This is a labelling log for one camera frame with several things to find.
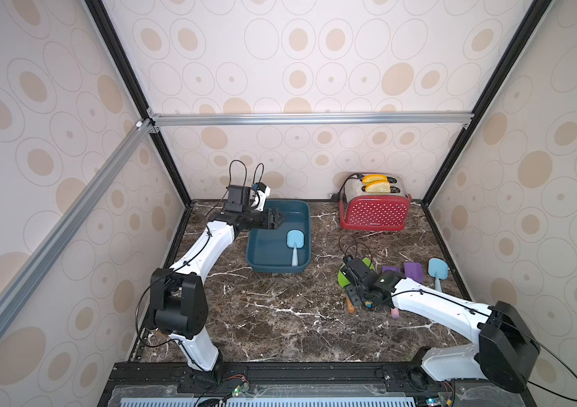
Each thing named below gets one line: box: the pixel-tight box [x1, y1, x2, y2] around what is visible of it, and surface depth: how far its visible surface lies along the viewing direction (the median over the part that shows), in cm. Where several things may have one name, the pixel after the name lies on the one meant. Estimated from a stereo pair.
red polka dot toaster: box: [338, 172, 413, 231], surface depth 102 cm
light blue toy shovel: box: [286, 229, 305, 267], surface depth 107 cm
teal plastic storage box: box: [246, 200, 311, 274], surface depth 105 cm
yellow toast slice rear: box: [362, 173, 388, 184], surface depth 102 cm
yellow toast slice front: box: [362, 176, 391, 194], surface depth 101 cm
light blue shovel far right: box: [427, 257, 449, 293], surface depth 99 cm
